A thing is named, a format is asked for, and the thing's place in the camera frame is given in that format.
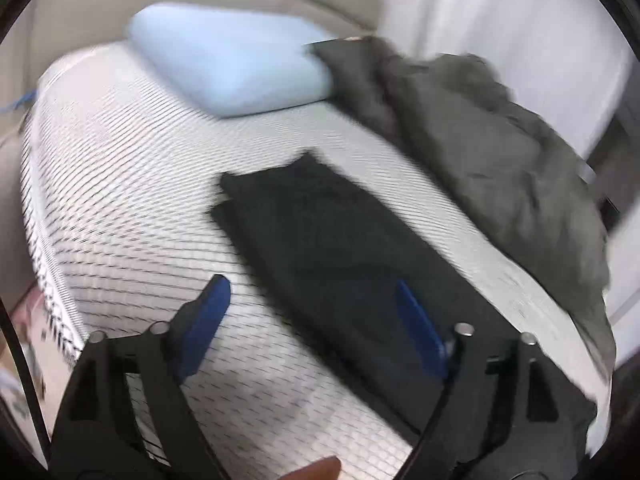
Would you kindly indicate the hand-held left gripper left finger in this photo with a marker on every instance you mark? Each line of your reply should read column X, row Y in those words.
column 205, row 325

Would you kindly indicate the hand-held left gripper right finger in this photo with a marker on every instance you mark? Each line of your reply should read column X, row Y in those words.
column 420, row 325

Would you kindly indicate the black pants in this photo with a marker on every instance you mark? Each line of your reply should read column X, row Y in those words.
column 325, row 250

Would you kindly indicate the person's left hand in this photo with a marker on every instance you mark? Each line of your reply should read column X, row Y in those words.
column 315, row 470

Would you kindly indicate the pink box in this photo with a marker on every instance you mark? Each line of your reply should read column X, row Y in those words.
column 27, row 350

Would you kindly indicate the grey duvet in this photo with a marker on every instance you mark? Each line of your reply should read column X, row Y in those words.
column 490, row 160

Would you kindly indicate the honeycomb pattern mattress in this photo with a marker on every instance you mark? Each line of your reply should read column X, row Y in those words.
column 125, row 160

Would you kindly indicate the light blue pillow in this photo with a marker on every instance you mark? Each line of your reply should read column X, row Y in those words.
column 230, row 60

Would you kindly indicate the white curtain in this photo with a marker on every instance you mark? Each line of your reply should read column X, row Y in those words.
column 500, row 5

